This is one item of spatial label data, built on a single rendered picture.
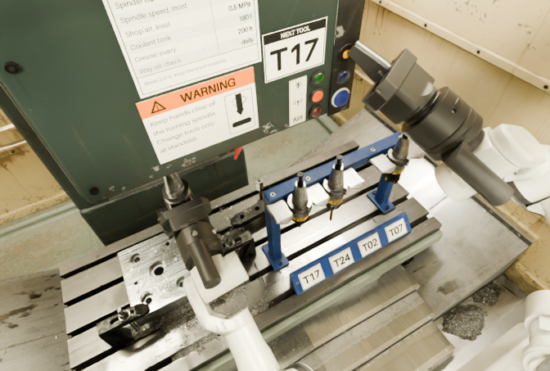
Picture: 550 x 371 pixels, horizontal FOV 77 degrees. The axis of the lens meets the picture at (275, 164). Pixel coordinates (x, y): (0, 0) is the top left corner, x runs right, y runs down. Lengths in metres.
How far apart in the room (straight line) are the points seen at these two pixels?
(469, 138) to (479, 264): 0.95
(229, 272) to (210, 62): 0.43
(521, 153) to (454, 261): 0.93
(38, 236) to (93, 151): 1.50
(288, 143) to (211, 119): 1.49
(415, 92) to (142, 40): 0.35
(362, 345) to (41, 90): 1.10
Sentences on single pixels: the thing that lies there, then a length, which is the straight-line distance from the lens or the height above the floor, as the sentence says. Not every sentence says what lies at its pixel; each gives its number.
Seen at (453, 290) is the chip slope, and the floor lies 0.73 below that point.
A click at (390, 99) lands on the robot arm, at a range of 0.51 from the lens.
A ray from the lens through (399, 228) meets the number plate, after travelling 1.23.
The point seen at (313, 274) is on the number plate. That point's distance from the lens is 1.09.
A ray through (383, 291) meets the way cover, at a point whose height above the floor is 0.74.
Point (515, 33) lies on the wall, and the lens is 1.23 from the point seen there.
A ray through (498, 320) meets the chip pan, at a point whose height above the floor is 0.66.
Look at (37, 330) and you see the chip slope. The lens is 1.59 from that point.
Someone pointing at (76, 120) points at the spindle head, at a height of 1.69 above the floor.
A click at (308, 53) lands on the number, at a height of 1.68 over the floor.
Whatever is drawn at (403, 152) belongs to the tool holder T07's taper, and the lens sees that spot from 1.01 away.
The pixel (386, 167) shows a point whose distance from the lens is 1.00.
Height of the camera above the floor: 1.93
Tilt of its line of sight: 47 degrees down
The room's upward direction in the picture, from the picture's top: 3 degrees counter-clockwise
